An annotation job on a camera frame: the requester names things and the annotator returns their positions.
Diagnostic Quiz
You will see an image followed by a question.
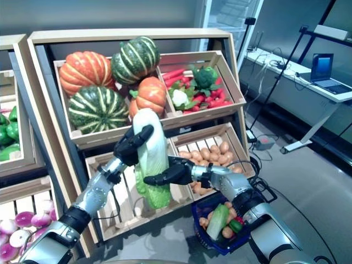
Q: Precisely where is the black camera on stand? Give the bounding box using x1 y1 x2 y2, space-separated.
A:
236 16 257 69

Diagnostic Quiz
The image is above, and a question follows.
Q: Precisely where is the green striped pumpkin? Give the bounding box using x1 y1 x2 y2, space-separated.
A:
111 36 161 85
68 85 130 135

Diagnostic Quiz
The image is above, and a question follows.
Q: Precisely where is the green broccoli head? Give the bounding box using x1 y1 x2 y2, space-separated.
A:
190 65 221 97

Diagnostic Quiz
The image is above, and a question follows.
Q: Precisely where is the blue plastic shopping basket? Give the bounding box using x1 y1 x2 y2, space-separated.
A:
191 178 277 255

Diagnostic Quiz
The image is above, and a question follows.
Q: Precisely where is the wooden potato crate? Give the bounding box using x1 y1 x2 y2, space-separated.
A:
169 122 255 201

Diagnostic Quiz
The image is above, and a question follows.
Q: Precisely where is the wooden slatted cabbage crate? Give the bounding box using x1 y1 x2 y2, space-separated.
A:
84 139 195 242

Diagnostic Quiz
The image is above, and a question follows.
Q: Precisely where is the wooden carrot crate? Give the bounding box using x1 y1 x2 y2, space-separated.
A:
158 50 247 124

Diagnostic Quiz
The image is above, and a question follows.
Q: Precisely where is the wooden vegetable display shelf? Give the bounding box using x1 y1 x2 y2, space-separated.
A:
26 27 248 258

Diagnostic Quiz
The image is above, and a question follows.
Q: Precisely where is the large orange ribbed pumpkin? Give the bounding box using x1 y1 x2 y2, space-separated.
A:
58 51 115 97

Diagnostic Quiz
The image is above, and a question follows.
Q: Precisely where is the white cauliflower with leaves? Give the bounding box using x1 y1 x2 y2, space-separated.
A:
168 82 199 111

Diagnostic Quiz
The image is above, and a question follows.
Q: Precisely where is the grey box with red button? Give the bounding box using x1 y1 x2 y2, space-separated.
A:
252 135 276 151

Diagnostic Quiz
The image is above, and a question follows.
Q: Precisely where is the small orange pumpkin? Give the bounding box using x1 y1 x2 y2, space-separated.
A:
128 76 168 119

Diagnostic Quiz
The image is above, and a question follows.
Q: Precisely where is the black round floor base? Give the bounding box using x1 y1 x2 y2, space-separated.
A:
249 155 261 173

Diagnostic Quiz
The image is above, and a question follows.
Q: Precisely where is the black metal rack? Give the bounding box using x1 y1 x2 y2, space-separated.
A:
298 0 352 64

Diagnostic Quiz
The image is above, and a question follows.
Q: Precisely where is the black tripod stand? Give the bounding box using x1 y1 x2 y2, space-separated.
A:
246 25 310 131

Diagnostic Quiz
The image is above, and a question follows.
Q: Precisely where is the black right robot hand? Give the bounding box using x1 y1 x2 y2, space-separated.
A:
143 156 196 186

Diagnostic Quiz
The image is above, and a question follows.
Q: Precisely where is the green white napa cabbage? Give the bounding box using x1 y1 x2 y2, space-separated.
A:
131 107 173 210
206 203 230 241

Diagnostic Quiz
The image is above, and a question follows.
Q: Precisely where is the wooden pumpkin crate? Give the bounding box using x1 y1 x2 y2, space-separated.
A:
53 56 177 146

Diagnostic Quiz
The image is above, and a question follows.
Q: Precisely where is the purple white onion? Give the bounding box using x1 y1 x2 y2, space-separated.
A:
9 229 31 248
0 218 18 234
41 199 56 214
30 213 52 228
14 211 35 228
0 243 19 262

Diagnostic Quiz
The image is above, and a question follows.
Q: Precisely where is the wooden neighbour display shelf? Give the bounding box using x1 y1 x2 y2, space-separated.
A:
0 33 91 264

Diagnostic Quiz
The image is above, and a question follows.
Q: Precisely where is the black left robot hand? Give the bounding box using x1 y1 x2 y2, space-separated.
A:
113 124 155 167

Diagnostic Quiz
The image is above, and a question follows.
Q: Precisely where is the wooden onion crate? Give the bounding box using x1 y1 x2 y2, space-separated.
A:
0 175 60 264

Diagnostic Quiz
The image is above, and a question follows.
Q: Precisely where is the white desk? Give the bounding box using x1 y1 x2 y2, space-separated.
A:
244 48 352 155

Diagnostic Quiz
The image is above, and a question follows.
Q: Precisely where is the open grey laptop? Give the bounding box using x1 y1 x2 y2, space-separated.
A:
299 53 352 95

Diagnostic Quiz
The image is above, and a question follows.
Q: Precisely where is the wooden pepper crate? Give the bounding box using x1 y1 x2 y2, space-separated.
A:
0 68 46 179

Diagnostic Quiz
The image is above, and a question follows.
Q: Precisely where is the long white box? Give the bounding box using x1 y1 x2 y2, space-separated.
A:
313 24 349 41

